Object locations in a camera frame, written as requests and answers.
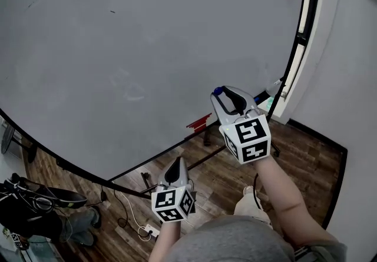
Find white power strip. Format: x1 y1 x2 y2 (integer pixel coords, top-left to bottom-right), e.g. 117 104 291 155
144 224 161 238

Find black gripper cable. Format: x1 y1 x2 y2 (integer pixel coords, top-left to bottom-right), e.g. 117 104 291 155
253 172 264 211

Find person's grey shirt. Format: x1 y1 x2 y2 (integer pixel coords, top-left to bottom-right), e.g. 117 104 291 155
166 215 348 262

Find person's left forearm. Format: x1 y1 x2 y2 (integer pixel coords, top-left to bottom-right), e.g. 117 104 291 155
148 221 182 262

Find large whiteboard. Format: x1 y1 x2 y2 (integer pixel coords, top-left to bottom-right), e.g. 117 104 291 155
0 0 322 182

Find person's beige trousers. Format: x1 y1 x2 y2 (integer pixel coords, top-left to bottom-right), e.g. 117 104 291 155
232 185 273 229

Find black framed window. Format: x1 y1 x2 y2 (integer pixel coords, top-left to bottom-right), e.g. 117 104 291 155
276 0 323 126

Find black floor fan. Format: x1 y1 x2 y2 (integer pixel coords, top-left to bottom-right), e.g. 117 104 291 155
0 124 38 164

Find black power cable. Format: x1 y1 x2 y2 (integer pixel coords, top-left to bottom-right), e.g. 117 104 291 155
100 185 151 240

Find black whiteboard stand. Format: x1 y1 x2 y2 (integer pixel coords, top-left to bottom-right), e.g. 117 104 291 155
110 77 288 200

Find white power cable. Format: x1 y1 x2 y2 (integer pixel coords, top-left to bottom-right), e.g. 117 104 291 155
119 191 153 237

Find white pen cup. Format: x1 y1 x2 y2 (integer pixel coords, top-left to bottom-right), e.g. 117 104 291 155
264 81 280 97

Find person's right forearm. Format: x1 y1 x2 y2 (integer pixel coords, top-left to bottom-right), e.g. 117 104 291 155
254 156 339 248

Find glass top desk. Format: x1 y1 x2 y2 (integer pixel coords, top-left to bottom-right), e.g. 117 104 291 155
0 234 59 262

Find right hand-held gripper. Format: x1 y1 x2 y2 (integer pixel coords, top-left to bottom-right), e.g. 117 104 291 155
210 85 272 165

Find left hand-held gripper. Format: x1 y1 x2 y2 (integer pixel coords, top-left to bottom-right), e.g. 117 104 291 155
151 157 196 224

